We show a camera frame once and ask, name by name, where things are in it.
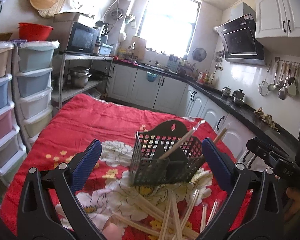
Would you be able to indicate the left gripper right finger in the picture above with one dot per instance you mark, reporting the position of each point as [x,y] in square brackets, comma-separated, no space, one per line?
[253,208]

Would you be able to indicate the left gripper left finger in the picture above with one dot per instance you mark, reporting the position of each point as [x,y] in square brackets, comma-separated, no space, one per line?
[37,217]

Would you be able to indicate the right hand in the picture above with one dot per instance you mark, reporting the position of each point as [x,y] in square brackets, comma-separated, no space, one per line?
[294,195]

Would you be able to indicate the black countertop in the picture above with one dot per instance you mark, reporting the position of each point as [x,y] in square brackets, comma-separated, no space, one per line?
[245,114]

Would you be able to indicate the beige top drawer tower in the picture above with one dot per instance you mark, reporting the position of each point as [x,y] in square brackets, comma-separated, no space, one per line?
[12,149]

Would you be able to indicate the leaning chopsticks in basket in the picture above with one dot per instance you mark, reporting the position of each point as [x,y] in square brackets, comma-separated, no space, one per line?
[210,150]

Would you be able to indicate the mesh strainer hanging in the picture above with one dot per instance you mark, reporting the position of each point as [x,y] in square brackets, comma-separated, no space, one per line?
[263,86]

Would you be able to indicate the steel kettle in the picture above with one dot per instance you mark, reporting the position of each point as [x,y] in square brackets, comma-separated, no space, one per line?
[237,97]

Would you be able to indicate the chopsticks pair on blanket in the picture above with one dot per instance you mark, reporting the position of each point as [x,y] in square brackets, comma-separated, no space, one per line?
[157,214]

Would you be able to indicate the wrapped chopsticks in basket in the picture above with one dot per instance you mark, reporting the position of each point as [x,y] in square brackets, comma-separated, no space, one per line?
[182,140]

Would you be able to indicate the red floral blanket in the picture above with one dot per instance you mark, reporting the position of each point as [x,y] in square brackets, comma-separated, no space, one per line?
[108,190]

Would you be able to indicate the dark green utensil basket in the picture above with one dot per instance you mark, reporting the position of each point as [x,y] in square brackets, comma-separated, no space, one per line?
[146,169]

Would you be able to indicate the black range hood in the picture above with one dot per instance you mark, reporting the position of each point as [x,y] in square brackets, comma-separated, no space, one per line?
[239,42]

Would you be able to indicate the steel pot on shelf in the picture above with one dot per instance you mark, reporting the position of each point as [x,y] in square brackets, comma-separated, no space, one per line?
[79,76]

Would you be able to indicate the metal shelf rack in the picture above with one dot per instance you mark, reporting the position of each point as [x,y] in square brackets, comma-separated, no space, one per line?
[64,90]

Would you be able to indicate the white lower cabinets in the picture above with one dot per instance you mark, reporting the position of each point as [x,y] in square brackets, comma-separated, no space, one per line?
[133,87]

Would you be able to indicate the white upper cabinet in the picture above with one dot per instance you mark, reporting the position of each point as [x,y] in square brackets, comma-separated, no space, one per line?
[277,18]

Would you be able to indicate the blue top drawer tower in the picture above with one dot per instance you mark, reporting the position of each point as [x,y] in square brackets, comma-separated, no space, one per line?
[31,71]

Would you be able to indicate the black microwave oven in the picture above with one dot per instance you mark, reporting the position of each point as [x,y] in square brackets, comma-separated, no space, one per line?
[74,37]

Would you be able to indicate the red plastic basin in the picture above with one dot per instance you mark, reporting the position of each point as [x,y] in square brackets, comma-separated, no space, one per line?
[34,32]

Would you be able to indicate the window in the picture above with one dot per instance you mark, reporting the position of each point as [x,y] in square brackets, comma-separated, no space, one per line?
[168,25]

